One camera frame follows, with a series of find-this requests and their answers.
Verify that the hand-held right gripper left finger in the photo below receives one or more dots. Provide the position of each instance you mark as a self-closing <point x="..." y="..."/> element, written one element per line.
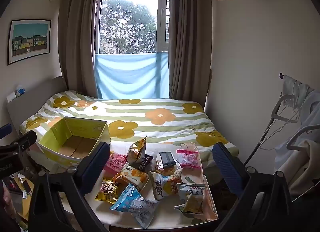
<point x="96" y="163"/>

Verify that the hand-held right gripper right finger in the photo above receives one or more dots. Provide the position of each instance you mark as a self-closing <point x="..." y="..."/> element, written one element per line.
<point x="226" y="164"/>

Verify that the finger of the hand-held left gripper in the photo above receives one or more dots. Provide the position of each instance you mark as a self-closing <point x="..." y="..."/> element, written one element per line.
<point x="25" y="140"/>
<point x="5" y="130"/>

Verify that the pink snack packet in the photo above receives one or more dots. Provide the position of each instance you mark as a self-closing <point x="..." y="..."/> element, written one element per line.
<point x="116" y="163"/>

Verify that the gold yellow snack packet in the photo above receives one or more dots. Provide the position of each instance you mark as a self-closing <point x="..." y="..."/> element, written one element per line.
<point x="107" y="190"/>

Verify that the pink white candy packet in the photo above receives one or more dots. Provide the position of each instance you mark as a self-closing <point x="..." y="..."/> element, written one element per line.
<point x="188" y="158"/>

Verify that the orange white bread packet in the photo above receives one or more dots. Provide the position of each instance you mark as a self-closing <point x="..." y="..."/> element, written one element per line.
<point x="132" y="175"/>

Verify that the green cardboard box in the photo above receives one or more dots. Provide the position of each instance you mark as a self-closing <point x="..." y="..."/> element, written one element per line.
<point x="75" y="128"/>

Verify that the silver yellow chip bag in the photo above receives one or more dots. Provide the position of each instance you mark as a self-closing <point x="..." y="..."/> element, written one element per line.
<point x="136" y="150"/>

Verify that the blue snack packet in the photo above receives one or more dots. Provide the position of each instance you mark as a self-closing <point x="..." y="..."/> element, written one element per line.
<point x="126" y="197"/>

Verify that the dark green snack packet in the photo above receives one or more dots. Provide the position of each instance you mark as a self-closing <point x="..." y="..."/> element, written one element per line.
<point x="167" y="159"/>

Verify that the white yellow snack packet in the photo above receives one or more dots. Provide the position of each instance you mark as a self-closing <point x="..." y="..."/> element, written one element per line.
<point x="161" y="184"/>

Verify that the clear white snack packet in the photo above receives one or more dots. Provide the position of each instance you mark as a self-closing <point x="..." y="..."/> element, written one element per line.
<point x="143" y="212"/>

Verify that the dark book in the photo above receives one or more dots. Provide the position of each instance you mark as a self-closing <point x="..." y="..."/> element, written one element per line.
<point x="12" y="184"/>

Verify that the phone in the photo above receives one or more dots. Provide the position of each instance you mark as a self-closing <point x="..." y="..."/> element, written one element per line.
<point x="27" y="187"/>

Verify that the small white box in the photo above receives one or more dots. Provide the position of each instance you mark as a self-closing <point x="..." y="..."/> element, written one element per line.
<point x="12" y="97"/>

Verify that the blue white tissue pack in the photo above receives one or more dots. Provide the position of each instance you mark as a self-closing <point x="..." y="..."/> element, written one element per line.
<point x="20" y="91"/>

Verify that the grey bed headboard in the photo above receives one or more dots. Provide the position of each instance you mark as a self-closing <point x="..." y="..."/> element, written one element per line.
<point x="32" y="97"/>

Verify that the metal clothes rack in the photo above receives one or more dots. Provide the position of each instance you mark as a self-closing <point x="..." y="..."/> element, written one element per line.
<point x="265" y="129"/>

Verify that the floral striped blanket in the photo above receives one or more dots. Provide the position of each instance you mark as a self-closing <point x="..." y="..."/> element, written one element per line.
<point x="150" y="122"/>

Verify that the cream floral table cloth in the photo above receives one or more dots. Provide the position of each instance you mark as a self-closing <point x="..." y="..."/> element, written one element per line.
<point x="170" y="209"/>

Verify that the white hanger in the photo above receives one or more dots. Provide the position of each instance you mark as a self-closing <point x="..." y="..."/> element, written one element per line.
<point x="285" y="118"/>

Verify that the white table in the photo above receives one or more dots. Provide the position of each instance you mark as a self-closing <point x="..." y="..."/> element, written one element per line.
<point x="175" y="223"/>

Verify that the cream garment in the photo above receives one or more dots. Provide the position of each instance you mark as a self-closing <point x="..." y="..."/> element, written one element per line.
<point x="305" y="167"/>

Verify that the grey hanger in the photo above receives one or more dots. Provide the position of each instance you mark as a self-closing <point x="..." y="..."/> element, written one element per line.
<point x="300" y="132"/>

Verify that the light blue cloth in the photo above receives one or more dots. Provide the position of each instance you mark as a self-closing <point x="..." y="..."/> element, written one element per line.
<point x="130" y="77"/>

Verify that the framed picture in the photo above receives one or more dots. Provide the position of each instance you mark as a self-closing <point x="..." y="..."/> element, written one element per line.
<point x="28" y="39"/>

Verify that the light blue shirt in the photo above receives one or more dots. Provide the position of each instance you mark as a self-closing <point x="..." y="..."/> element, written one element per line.
<point x="310" y="112"/>

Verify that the grey green cloth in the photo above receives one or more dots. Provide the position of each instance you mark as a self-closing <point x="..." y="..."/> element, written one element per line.
<point x="297" y="89"/>

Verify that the brown curtain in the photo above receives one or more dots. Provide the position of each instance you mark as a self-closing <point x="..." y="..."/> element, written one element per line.
<point x="190" y="47"/>
<point x="77" y="47"/>

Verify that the window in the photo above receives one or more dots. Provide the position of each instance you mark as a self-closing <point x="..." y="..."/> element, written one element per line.
<point x="125" y="22"/>

